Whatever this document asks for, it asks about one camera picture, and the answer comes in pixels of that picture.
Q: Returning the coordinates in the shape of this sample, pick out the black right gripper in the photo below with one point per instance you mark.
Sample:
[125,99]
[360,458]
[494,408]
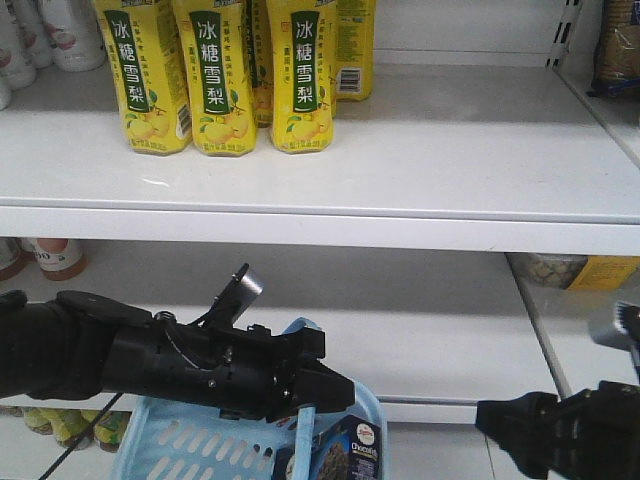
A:
[593,434]

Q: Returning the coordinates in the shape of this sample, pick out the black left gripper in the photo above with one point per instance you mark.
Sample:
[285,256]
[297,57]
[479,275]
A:
[248,374]

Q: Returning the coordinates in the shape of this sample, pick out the blue Chocofello cookie box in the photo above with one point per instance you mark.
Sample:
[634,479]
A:
[349,447]

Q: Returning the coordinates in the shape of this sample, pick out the light blue plastic basket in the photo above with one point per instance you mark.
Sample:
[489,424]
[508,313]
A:
[174,440]

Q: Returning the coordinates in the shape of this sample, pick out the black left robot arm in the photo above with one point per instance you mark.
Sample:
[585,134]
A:
[80,344]

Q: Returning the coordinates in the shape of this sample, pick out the clear nut tray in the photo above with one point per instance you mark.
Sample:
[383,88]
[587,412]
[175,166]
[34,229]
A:
[575,272]

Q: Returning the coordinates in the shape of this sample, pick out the white shelf unit base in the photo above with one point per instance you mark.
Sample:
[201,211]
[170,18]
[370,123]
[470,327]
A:
[480,140]

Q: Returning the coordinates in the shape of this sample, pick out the yellow pear drink bottles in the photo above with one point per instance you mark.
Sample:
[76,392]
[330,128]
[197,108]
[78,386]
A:
[213,73]

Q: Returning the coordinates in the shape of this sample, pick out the white drink bottles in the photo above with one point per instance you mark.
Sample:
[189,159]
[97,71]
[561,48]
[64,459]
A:
[38,34]

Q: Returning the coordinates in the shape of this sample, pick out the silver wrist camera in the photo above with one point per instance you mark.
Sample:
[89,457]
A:
[239,293]

